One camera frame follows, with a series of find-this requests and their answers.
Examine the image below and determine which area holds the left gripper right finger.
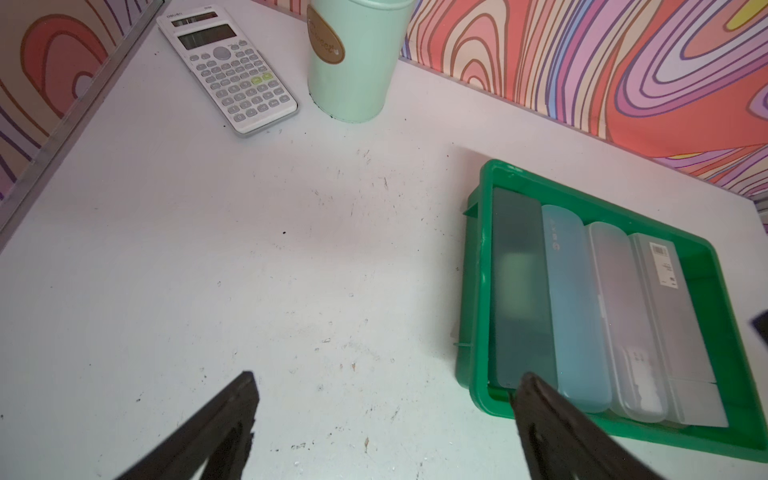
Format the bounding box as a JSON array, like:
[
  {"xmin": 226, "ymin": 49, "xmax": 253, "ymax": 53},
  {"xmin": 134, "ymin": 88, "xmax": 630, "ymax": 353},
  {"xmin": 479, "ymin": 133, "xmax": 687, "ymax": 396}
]
[{"xmin": 509, "ymin": 372, "xmax": 660, "ymax": 479}]

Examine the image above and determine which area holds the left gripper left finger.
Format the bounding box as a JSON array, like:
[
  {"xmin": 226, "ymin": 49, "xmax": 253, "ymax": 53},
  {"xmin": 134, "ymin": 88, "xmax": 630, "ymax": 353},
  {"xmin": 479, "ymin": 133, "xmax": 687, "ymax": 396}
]
[{"xmin": 120, "ymin": 371, "xmax": 260, "ymax": 479}]

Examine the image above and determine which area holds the teal pencil case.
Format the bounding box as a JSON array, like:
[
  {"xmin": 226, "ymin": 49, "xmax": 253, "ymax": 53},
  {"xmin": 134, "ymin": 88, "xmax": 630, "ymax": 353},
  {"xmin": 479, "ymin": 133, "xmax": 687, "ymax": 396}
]
[{"xmin": 542, "ymin": 205, "xmax": 612, "ymax": 413}]

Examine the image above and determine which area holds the clear rounded pencil case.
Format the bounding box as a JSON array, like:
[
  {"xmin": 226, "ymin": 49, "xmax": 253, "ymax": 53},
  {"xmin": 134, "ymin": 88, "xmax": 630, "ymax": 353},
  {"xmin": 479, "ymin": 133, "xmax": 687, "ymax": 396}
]
[{"xmin": 586, "ymin": 222, "xmax": 668, "ymax": 423}]

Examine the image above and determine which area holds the dark green case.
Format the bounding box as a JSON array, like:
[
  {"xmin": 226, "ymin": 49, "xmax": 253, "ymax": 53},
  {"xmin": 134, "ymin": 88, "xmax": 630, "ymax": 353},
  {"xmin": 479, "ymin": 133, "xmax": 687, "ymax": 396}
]
[{"xmin": 489, "ymin": 188, "xmax": 557, "ymax": 390}]

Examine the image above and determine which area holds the clear rectangular barcode pencil case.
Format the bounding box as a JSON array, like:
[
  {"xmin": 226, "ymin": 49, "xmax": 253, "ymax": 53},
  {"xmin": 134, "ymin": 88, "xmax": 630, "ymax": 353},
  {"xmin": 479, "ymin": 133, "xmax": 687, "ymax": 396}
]
[{"xmin": 629, "ymin": 233, "xmax": 728, "ymax": 428}]

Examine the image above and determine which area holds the green plastic storage tray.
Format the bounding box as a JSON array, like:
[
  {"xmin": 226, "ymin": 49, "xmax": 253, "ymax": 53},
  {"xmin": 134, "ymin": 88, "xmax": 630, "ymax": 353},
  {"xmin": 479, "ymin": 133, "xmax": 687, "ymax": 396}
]
[{"xmin": 455, "ymin": 159, "xmax": 767, "ymax": 463}]

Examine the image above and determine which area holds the white calculator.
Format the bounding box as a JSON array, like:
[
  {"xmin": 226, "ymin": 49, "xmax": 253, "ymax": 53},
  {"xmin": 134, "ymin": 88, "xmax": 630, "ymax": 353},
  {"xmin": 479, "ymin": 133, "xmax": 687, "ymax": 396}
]
[{"xmin": 156, "ymin": 5, "xmax": 299, "ymax": 136}]

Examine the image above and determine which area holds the light green pen cup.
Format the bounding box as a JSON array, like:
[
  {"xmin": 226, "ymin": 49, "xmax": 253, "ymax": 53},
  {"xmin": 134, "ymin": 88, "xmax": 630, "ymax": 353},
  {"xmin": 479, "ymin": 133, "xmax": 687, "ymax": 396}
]
[{"xmin": 306, "ymin": 0, "xmax": 415, "ymax": 123}]

